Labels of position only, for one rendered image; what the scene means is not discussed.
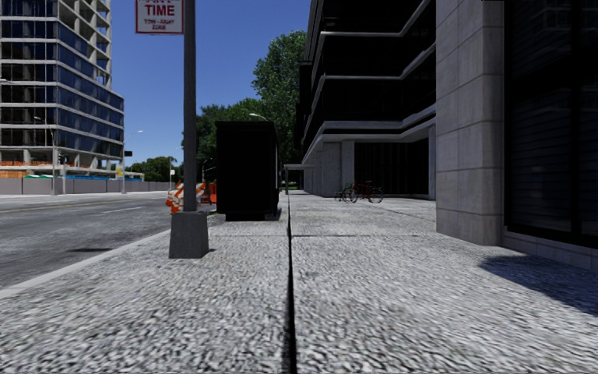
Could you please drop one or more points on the trees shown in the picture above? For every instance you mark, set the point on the trees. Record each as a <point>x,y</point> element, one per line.
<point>280,84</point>
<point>156,168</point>

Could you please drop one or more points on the black bus shelter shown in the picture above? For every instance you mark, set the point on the black bus shelter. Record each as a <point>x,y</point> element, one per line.
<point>246,173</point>

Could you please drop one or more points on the grey street lamp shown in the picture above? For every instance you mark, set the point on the grey street lamp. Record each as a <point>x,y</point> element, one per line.
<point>124,163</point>
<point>53,159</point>
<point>258,115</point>

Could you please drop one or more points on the red bicycle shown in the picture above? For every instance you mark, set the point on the red bicycle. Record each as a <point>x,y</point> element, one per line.
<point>362,192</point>

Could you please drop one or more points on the pale concrete building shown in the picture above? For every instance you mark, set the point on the pale concrete building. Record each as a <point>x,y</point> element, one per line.
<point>472,117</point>

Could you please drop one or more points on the glass tower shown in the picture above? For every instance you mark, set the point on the glass tower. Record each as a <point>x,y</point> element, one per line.
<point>56,84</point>

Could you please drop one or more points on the sign on a post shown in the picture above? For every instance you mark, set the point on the sign on a post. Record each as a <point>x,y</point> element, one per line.
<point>189,140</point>

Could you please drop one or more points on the grey hoarding wall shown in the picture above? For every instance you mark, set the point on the grey hoarding wall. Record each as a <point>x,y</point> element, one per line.
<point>70,185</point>

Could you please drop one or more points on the traffic light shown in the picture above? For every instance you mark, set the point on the traffic light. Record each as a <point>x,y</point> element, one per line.
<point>62,168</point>

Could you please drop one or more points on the orange white striped barrier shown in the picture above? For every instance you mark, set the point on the orange white striped barrier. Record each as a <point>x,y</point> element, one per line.
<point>177,198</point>

